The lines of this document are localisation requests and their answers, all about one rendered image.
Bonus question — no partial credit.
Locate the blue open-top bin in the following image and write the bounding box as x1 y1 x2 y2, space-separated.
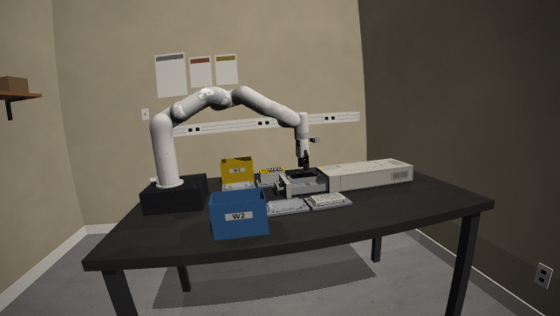
208 188 269 240

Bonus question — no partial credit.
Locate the yellow open-top bin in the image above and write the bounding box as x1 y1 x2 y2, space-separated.
220 156 255 184

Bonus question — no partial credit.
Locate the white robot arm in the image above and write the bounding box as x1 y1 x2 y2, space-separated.
149 86 319 189

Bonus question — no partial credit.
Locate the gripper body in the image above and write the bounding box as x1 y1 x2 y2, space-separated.
295 138 309 159

